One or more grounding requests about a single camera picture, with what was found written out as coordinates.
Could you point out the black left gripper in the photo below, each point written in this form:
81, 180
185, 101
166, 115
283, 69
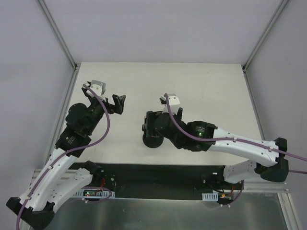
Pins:
109, 107

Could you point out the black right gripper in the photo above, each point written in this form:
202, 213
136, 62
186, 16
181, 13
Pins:
148, 123

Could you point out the black phone stand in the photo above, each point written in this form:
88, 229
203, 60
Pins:
152, 142

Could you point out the phone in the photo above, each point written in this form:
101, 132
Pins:
148, 125

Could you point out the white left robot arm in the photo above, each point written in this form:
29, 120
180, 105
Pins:
86, 126

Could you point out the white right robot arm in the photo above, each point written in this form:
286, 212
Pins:
264, 159

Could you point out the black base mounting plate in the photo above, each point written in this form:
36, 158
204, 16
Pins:
166, 182

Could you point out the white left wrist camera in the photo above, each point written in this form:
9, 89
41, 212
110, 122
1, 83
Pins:
97, 87

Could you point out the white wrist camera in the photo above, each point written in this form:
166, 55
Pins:
97, 87
174, 103

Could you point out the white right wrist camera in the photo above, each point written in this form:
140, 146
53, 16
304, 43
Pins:
174, 103

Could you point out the white right cable duct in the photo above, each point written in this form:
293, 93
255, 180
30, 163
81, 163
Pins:
214, 196

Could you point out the white cable duct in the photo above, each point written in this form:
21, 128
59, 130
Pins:
93, 193
214, 196

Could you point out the white left cable duct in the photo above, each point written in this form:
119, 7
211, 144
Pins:
93, 193

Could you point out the aluminium frame post left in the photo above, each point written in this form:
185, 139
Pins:
56, 32

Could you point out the aluminium frame post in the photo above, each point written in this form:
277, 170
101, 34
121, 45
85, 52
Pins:
56, 32
265, 33

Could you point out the aluminium frame post right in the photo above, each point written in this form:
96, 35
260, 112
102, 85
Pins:
265, 33

